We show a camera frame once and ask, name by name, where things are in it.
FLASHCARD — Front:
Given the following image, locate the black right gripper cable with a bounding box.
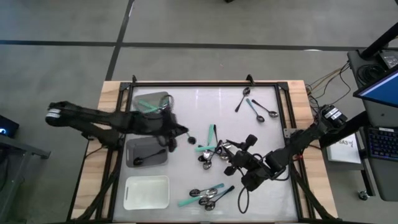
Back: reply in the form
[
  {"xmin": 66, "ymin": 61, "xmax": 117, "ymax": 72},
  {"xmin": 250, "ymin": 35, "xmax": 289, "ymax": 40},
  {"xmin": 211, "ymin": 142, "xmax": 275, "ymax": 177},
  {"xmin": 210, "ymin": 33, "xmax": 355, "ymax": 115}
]
[{"xmin": 237, "ymin": 185, "xmax": 250, "ymax": 215}]

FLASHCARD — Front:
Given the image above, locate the silver metal spoon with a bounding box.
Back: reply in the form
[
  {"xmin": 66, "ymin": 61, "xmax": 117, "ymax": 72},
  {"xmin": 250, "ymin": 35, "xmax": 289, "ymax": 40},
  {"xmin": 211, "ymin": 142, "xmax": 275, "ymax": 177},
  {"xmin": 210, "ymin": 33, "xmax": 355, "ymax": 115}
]
[
  {"xmin": 251, "ymin": 99, "xmax": 280, "ymax": 119},
  {"xmin": 198, "ymin": 189, "xmax": 229, "ymax": 206}
]

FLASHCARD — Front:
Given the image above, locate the white plastic bin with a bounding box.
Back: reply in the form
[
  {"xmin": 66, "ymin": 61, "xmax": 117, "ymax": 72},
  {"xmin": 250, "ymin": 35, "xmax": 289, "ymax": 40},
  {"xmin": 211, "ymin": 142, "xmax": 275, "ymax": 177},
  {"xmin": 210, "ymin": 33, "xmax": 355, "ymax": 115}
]
[{"xmin": 123, "ymin": 175, "xmax": 171, "ymax": 211}]

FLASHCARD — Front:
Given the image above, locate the dark grey plastic bin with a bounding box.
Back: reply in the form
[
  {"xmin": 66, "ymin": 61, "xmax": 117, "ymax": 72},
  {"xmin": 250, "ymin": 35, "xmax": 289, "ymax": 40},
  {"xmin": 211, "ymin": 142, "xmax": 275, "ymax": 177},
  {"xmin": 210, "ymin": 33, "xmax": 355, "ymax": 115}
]
[{"xmin": 125, "ymin": 136, "xmax": 169, "ymax": 169}]

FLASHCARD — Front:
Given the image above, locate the all-metal utensil handle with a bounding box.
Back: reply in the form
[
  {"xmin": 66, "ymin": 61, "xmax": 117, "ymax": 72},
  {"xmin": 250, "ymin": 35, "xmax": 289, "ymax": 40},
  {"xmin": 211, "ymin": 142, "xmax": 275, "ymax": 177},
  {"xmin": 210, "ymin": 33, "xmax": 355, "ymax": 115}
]
[{"xmin": 234, "ymin": 86, "xmax": 251, "ymax": 113}]

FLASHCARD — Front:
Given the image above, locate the black aluminium table frame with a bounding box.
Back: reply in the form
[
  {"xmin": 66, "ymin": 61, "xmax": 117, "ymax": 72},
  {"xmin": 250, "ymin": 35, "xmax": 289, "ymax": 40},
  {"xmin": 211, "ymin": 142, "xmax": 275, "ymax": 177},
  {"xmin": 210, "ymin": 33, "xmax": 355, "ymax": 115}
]
[{"xmin": 67, "ymin": 80, "xmax": 338, "ymax": 223}]

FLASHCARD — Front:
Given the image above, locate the black pole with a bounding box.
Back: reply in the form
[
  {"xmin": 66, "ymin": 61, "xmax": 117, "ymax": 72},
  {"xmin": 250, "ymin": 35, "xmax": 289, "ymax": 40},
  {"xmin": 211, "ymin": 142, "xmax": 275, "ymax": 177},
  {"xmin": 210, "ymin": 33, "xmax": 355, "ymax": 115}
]
[{"xmin": 360, "ymin": 23, "xmax": 398, "ymax": 59}]

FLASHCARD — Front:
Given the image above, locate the black power adapter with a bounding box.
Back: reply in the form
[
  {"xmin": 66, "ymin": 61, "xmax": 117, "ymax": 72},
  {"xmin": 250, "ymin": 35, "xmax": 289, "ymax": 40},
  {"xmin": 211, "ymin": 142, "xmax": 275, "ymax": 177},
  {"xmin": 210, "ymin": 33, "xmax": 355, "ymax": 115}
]
[{"xmin": 379, "ymin": 51, "xmax": 398, "ymax": 70}]

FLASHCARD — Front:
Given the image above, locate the monitor with blue screen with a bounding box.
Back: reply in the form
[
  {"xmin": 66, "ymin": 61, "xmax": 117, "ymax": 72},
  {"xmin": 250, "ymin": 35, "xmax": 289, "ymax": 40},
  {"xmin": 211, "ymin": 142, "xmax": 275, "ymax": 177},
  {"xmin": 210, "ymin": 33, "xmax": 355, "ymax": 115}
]
[{"xmin": 353, "ymin": 67, "xmax": 398, "ymax": 109}]

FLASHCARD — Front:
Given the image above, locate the black keyboard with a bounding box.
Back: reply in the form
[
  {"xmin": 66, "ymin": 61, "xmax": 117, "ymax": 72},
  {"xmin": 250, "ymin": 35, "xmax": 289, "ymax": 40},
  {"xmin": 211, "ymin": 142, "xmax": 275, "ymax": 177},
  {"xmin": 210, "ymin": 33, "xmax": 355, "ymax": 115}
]
[{"xmin": 368, "ymin": 127, "xmax": 398, "ymax": 161}]

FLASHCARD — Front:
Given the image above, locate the white paper sheet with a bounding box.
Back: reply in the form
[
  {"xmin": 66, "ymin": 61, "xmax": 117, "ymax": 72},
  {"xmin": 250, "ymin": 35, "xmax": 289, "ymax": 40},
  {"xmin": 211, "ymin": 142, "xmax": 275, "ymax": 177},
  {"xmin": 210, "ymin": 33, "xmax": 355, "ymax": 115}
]
[{"xmin": 326, "ymin": 133, "xmax": 362, "ymax": 165}]

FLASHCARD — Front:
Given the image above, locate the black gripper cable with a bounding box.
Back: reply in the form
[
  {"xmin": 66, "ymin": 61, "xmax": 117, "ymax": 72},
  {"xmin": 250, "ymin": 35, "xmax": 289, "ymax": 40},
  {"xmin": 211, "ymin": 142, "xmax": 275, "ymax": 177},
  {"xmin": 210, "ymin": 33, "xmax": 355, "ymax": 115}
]
[
  {"xmin": 158, "ymin": 94, "xmax": 175, "ymax": 114},
  {"xmin": 237, "ymin": 185, "xmax": 250, "ymax": 215}
]

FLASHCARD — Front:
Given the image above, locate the grey side table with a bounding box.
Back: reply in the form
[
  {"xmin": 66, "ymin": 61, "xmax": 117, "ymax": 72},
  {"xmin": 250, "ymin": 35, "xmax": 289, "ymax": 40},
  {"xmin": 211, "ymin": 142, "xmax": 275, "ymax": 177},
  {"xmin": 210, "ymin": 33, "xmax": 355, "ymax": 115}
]
[{"xmin": 0, "ymin": 133, "xmax": 52, "ymax": 223}]

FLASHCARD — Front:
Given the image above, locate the wooden workbench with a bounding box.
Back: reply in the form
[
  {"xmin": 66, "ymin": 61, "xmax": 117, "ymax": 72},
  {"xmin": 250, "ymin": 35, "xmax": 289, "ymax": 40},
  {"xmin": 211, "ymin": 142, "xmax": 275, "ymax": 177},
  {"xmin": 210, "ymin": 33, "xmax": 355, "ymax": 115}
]
[{"xmin": 70, "ymin": 80, "xmax": 339, "ymax": 220}]

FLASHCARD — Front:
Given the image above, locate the coiled black cable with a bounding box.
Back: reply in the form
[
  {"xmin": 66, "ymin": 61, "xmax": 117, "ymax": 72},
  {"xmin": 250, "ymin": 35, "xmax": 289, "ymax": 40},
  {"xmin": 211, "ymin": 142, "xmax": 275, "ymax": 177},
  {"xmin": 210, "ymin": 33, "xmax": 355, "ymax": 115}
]
[{"xmin": 356, "ymin": 63, "xmax": 379, "ymax": 83}]

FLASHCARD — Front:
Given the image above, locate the light grey plastic bin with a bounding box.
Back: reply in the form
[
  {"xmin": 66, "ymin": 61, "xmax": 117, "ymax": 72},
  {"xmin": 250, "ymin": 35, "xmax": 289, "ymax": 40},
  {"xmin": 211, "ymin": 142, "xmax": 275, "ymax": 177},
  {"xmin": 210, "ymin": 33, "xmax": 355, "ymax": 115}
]
[{"xmin": 132, "ymin": 91, "xmax": 172, "ymax": 118}]

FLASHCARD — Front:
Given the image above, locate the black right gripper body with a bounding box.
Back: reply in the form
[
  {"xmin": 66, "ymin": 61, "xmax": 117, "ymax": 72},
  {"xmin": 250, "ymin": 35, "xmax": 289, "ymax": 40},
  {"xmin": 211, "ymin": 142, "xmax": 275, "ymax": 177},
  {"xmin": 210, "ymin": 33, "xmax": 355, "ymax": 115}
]
[{"xmin": 231, "ymin": 151, "xmax": 274, "ymax": 192}]

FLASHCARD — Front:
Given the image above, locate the black device with blue light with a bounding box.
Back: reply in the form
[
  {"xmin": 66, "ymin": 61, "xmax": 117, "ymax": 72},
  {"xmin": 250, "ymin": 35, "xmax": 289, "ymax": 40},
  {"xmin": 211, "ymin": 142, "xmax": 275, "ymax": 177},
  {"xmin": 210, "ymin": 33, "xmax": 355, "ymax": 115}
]
[{"xmin": 0, "ymin": 114, "xmax": 20, "ymax": 138}]

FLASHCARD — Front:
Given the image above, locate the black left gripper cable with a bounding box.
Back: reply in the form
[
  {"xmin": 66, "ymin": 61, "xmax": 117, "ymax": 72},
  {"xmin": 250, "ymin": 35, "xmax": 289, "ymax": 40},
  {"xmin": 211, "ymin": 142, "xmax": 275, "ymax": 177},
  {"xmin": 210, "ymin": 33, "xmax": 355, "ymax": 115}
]
[{"xmin": 158, "ymin": 94, "xmax": 175, "ymax": 114}]

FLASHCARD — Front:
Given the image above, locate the grey equipment cart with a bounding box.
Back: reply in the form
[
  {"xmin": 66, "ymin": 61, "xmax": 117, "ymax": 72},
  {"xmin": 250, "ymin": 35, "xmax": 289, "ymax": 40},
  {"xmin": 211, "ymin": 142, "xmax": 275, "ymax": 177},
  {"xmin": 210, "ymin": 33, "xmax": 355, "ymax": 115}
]
[{"xmin": 347, "ymin": 49, "xmax": 398, "ymax": 202}]

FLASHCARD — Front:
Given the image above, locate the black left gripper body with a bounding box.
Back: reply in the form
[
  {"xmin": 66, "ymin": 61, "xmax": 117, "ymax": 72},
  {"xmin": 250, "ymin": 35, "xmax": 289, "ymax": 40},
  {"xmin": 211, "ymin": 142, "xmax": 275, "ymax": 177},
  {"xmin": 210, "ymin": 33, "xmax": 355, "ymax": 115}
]
[{"xmin": 148, "ymin": 109, "xmax": 180, "ymax": 144}]

